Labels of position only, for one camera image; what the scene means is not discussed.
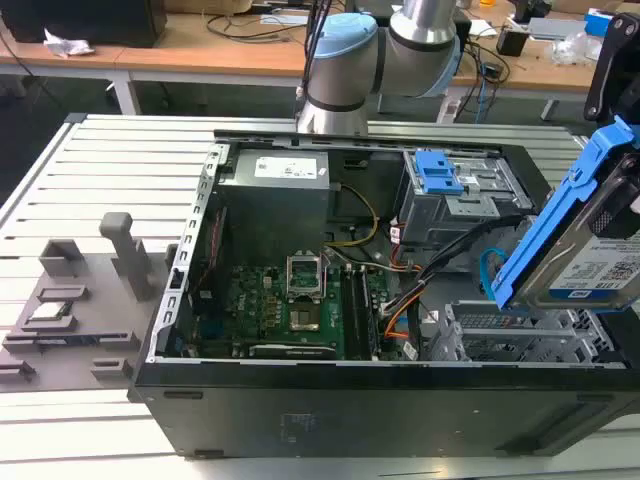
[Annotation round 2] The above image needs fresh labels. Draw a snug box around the black graphics card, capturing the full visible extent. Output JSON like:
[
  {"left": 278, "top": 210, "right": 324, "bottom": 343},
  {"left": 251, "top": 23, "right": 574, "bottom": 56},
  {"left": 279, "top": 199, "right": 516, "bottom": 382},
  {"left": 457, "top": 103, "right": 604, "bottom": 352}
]
[{"left": 248, "top": 343, "right": 337, "bottom": 359}]

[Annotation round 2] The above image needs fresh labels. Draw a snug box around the black open PC case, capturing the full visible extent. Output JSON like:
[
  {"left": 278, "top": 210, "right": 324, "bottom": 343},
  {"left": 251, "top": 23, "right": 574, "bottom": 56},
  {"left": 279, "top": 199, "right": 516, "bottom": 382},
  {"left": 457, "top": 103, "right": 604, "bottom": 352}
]
[{"left": 127, "top": 128, "right": 640, "bottom": 459}]

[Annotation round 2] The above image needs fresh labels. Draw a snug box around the crumpled white paper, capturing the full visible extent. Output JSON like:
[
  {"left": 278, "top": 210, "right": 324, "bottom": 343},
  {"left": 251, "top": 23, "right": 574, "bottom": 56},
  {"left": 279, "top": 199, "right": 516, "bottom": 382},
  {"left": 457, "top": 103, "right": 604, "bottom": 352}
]
[{"left": 43, "top": 27, "right": 96, "bottom": 57}]

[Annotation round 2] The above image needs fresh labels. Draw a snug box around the black cable bundle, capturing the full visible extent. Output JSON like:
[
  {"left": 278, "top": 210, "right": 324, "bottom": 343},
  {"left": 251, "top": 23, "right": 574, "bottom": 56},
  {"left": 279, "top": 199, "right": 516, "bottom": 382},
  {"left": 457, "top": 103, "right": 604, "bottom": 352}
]
[{"left": 417, "top": 215, "right": 531, "bottom": 286}]

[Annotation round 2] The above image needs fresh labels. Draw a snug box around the grey metal disk bay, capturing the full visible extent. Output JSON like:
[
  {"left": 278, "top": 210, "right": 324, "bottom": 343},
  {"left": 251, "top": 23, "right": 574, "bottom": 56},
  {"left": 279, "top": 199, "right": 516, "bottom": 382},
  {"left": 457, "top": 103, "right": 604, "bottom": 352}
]
[{"left": 394, "top": 148, "right": 534, "bottom": 247}]

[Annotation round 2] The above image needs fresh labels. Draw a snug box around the square chipset heat sink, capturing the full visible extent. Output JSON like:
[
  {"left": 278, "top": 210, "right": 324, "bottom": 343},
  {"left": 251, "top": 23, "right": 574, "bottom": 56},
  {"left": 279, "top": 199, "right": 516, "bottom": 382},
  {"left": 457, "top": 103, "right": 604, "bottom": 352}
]
[{"left": 289, "top": 308, "right": 321, "bottom": 332}]

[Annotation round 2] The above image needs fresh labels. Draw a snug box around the small black box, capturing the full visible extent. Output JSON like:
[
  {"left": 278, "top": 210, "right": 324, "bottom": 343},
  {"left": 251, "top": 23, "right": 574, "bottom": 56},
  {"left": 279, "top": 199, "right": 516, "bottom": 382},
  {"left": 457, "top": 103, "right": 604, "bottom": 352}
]
[{"left": 496, "top": 27, "right": 530, "bottom": 57}]

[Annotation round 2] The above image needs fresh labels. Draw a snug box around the CPU socket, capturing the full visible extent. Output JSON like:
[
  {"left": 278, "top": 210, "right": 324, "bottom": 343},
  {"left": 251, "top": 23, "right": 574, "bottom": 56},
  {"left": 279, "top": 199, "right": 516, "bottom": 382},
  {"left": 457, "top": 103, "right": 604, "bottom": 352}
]
[{"left": 284, "top": 247, "right": 326, "bottom": 302}]

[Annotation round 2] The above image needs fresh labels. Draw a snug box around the grey parts rack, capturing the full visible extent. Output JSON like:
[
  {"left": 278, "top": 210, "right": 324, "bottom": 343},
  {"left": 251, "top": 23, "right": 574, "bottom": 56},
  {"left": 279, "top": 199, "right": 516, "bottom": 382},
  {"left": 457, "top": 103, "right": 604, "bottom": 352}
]
[{"left": 0, "top": 212, "right": 175, "bottom": 391}]

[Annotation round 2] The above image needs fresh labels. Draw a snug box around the green motherboard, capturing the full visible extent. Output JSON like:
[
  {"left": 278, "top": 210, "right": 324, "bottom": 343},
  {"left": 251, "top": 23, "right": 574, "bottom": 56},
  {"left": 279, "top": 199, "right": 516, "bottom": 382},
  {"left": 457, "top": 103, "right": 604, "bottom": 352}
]
[{"left": 197, "top": 244, "right": 396, "bottom": 361}]

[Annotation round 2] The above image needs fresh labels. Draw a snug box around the yellow wire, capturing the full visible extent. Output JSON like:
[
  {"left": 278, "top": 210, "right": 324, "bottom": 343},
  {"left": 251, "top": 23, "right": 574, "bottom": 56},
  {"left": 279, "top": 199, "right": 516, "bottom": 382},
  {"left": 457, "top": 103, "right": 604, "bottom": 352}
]
[{"left": 324, "top": 183, "right": 380, "bottom": 249}]

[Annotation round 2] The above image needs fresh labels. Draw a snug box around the blue box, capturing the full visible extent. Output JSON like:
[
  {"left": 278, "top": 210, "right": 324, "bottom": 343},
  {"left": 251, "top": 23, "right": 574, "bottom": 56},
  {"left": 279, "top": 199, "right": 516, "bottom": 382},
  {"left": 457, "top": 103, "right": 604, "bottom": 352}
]
[{"left": 583, "top": 10, "right": 616, "bottom": 36}]

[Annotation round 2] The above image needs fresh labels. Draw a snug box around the black RAM slot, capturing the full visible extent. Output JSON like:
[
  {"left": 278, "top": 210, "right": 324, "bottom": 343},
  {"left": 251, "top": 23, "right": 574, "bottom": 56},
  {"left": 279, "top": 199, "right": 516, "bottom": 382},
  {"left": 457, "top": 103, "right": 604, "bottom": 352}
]
[
  {"left": 342, "top": 264, "right": 362, "bottom": 359},
  {"left": 357, "top": 265, "right": 377, "bottom": 359}
]

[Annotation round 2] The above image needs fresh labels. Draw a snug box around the grey power supply unit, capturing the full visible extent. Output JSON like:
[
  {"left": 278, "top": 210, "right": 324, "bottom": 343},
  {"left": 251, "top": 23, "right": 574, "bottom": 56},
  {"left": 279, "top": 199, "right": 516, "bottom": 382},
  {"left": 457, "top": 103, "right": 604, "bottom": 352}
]
[{"left": 217, "top": 148, "right": 334, "bottom": 251}]

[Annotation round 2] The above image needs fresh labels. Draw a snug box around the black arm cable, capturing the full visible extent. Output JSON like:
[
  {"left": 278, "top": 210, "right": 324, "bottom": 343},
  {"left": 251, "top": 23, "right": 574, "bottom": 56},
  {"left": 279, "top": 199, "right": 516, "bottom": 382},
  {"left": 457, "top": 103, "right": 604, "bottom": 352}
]
[{"left": 296, "top": 0, "right": 332, "bottom": 109}]

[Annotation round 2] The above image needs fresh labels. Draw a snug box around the hard disk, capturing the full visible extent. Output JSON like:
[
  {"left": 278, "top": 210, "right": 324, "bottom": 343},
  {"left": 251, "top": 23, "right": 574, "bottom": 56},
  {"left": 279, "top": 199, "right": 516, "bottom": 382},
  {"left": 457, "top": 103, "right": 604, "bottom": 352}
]
[{"left": 489, "top": 115, "right": 640, "bottom": 314}]

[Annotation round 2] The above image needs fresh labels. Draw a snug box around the large black box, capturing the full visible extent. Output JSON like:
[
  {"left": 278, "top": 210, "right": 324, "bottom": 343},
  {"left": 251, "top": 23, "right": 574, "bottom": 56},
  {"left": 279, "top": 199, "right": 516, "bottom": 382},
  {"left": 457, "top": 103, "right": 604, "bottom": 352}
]
[{"left": 0, "top": 0, "right": 169, "bottom": 49}]

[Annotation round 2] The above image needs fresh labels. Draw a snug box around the grey metal expansion cage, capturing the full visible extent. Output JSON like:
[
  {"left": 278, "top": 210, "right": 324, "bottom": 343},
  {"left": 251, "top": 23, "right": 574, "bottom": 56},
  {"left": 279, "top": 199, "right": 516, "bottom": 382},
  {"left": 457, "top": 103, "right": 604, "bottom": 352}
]
[{"left": 434, "top": 299, "right": 626, "bottom": 364}]

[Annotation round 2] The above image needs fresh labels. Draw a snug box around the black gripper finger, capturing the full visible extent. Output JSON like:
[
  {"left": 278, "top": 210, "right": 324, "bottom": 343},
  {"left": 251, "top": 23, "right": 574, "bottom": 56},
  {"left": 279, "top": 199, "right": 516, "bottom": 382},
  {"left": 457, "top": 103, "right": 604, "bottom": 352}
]
[{"left": 589, "top": 152, "right": 640, "bottom": 239}]

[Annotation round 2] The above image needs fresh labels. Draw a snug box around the blue disk wire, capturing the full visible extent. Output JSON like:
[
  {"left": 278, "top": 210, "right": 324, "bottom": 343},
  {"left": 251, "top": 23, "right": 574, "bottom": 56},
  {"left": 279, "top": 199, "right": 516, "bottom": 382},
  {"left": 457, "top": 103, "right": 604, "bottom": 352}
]
[{"left": 478, "top": 245, "right": 506, "bottom": 301}]

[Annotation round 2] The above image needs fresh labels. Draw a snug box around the blue disk bay latch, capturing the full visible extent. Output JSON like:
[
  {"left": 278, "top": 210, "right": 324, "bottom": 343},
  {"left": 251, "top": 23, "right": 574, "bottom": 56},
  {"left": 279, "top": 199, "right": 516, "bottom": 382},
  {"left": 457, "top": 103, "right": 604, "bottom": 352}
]
[{"left": 414, "top": 149, "right": 464, "bottom": 196}]

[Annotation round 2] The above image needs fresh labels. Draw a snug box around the wooden desk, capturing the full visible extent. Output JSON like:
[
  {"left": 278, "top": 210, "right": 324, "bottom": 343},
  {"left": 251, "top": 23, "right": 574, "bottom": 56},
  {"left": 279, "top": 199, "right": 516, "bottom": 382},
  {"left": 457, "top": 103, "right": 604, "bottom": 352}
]
[{"left": 0, "top": 9, "right": 640, "bottom": 92}]

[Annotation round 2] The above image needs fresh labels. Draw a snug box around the clear plastic bag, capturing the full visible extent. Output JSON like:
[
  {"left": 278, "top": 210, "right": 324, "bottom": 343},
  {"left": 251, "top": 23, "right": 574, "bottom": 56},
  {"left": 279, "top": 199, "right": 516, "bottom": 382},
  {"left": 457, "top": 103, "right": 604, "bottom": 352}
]
[{"left": 549, "top": 30, "right": 604, "bottom": 65}]

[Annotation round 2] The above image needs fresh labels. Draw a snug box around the orange disk wire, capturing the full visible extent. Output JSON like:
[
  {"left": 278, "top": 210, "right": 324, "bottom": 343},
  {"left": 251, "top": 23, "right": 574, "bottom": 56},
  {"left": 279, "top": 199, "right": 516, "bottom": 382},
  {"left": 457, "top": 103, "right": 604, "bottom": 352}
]
[{"left": 383, "top": 269, "right": 432, "bottom": 342}]

